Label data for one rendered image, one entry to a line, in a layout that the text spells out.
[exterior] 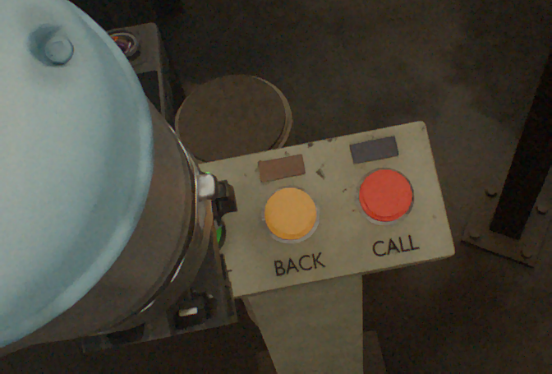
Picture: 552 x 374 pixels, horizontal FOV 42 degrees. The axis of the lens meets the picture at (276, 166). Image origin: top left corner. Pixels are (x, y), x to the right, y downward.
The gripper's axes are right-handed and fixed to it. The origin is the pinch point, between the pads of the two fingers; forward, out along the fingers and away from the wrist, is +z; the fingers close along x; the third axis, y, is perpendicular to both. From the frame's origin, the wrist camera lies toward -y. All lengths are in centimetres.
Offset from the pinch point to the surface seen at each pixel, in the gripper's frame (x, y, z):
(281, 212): 6.8, -0.3, 5.6
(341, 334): 10.2, 10.4, 25.4
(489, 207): 40, -3, 71
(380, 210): 14.3, 1.0, 5.6
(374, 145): 15.0, -4.3, 6.5
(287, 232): 7.0, 1.3, 5.6
